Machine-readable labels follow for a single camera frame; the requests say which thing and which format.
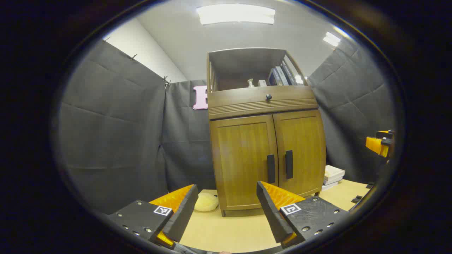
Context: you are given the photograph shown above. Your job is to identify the large ceiling light panel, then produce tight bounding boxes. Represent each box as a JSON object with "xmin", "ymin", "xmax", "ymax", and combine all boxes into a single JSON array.
[{"xmin": 197, "ymin": 4, "xmax": 276, "ymax": 25}]

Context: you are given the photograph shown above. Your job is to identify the wooden double-door shoe cabinet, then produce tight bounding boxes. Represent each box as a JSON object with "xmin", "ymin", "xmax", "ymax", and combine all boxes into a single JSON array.
[{"xmin": 207, "ymin": 48, "xmax": 327, "ymax": 217}]

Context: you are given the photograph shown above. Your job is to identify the wooden shoe cabinet door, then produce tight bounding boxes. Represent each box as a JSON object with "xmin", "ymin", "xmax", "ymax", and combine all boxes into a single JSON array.
[
  {"xmin": 210, "ymin": 114, "xmax": 279, "ymax": 211},
  {"xmin": 273, "ymin": 109, "xmax": 326, "ymax": 197}
]

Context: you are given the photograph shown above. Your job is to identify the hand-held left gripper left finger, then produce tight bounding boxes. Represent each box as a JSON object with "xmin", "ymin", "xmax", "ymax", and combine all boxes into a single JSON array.
[{"xmin": 108, "ymin": 184, "xmax": 199, "ymax": 249}]

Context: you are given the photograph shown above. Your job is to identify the black backdrop cloth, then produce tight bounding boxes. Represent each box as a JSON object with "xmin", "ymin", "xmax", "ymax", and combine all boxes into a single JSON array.
[{"xmin": 58, "ymin": 37, "xmax": 396, "ymax": 214}]

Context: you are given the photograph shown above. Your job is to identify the small ceiling light panel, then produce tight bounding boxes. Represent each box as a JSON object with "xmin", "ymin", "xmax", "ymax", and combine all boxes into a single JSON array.
[{"xmin": 323, "ymin": 32, "xmax": 341, "ymax": 47}]

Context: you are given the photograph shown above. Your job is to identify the wooden cabinet drawer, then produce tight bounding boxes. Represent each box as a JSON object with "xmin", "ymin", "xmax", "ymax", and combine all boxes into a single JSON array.
[{"xmin": 208, "ymin": 86, "xmax": 318, "ymax": 120}]

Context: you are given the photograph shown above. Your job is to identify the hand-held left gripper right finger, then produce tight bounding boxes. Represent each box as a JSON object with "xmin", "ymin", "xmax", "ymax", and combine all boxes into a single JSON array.
[{"xmin": 257, "ymin": 181, "xmax": 352, "ymax": 248}]

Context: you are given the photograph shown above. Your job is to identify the black door handle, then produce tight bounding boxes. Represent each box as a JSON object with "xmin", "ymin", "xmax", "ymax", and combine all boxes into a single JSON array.
[
  {"xmin": 267, "ymin": 154, "xmax": 276, "ymax": 184},
  {"xmin": 285, "ymin": 150, "xmax": 294, "ymax": 180}
]

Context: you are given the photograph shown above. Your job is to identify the beige cover book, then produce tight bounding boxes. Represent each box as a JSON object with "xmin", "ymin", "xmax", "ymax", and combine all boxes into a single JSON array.
[{"xmin": 324, "ymin": 165, "xmax": 346, "ymax": 182}]

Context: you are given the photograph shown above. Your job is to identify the pale yellow soft pad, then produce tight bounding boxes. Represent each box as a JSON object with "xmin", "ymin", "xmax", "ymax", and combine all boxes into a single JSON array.
[{"xmin": 194, "ymin": 193, "xmax": 219, "ymax": 212}]

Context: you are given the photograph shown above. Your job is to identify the light grey upright book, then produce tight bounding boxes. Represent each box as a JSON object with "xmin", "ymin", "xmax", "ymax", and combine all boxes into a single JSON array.
[{"xmin": 275, "ymin": 66, "xmax": 290, "ymax": 86}]

